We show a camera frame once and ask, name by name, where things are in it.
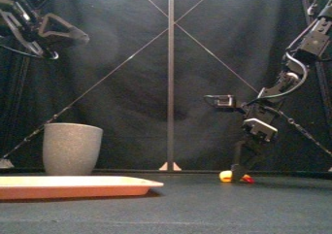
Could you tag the yellow red toy shrimp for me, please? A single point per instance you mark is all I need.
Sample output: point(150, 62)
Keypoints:
point(225, 176)

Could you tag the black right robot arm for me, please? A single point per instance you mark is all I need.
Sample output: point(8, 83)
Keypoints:
point(313, 40)

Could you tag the pink rectangular plate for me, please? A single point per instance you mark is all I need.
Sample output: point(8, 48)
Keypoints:
point(64, 186)

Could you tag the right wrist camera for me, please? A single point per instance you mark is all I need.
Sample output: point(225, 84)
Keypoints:
point(222, 101)

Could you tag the pole foot bracket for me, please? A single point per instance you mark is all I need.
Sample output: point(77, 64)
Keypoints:
point(164, 168)

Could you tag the grey frame corner bracket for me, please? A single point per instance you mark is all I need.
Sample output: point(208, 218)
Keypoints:
point(329, 169)
point(5, 164)

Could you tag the grey vertical frame pole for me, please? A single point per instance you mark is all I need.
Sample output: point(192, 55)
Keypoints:
point(170, 82)

